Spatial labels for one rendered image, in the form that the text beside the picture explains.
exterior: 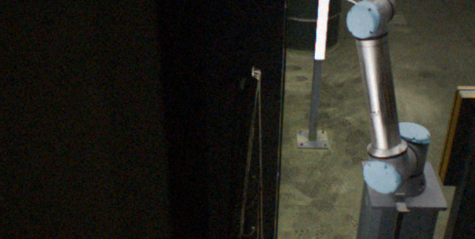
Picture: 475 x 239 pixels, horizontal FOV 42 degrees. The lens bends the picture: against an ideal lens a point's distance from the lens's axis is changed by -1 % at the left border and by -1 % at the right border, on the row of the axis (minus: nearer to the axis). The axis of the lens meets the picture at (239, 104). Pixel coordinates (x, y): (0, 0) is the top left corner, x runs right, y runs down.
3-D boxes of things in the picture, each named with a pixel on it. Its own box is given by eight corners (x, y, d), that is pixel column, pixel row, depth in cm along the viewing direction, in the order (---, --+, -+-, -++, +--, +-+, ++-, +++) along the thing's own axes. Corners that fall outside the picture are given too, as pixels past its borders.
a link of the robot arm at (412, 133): (430, 162, 255) (438, 126, 246) (413, 182, 244) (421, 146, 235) (397, 149, 263) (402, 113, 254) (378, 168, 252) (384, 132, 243)
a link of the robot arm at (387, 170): (419, 178, 241) (396, -9, 215) (399, 201, 229) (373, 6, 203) (383, 172, 251) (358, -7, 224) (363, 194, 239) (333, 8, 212)
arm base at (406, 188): (420, 169, 267) (423, 151, 262) (430, 197, 251) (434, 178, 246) (376, 169, 268) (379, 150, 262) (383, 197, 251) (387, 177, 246)
